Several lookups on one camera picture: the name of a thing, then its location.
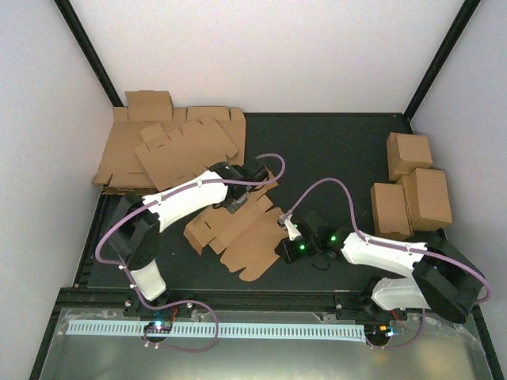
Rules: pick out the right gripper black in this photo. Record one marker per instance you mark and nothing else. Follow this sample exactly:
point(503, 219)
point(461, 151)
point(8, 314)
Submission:
point(288, 255)

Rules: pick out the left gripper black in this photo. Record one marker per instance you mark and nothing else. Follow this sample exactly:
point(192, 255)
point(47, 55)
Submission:
point(232, 208)

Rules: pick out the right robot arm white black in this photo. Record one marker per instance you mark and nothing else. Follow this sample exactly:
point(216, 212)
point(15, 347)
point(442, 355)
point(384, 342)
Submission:
point(430, 275)

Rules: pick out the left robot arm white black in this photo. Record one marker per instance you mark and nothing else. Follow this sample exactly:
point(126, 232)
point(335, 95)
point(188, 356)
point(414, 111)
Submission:
point(138, 220)

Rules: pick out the folded cardboard box small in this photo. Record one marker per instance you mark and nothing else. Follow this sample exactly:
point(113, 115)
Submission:
point(390, 215)

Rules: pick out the stack of flat cardboard blanks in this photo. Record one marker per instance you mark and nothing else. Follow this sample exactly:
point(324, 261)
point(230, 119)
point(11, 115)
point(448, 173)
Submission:
point(120, 171)

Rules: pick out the right controller board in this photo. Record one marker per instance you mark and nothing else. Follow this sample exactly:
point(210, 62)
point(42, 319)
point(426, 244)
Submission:
point(384, 331)

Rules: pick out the controller board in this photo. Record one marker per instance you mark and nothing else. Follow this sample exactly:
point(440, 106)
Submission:
point(384, 331)
point(157, 327)

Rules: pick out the left controller board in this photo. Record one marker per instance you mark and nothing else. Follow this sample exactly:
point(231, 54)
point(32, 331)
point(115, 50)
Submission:
point(157, 327)

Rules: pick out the white slotted cable duct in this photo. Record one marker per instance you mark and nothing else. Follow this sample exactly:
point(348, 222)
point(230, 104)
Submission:
point(223, 330)

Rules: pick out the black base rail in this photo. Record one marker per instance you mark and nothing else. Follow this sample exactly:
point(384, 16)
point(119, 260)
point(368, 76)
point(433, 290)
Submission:
point(344, 305)

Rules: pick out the left black frame post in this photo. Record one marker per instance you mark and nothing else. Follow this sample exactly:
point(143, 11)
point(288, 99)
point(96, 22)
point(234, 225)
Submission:
point(87, 48)

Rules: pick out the black frame post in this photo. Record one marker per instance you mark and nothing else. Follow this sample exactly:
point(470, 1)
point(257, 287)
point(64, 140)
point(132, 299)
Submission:
point(452, 36)
point(87, 48)

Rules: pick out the right black frame post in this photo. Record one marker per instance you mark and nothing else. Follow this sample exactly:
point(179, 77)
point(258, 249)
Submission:
point(452, 36)

